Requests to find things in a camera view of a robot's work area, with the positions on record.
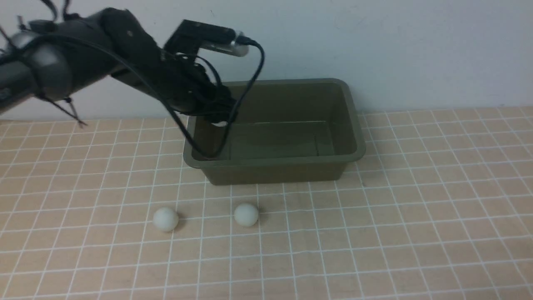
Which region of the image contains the olive green plastic bin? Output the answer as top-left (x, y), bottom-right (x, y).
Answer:
top-left (183, 78), bottom-right (366, 185)

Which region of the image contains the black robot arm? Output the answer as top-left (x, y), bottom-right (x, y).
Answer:
top-left (1, 7), bottom-right (248, 123)

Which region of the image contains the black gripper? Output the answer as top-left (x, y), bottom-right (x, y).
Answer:
top-left (158, 50), bottom-right (236, 123)

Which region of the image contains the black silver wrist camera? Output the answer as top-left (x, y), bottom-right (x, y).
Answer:
top-left (163, 20), bottom-right (249, 57)

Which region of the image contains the black camera cable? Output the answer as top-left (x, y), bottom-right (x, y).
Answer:
top-left (42, 35), bottom-right (266, 159)

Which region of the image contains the black zip tie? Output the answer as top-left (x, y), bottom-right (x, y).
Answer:
top-left (40, 95), bottom-right (88, 128)

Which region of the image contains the white ping-pong ball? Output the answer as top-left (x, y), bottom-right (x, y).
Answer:
top-left (152, 207), bottom-right (179, 233)
top-left (234, 203), bottom-right (259, 227)

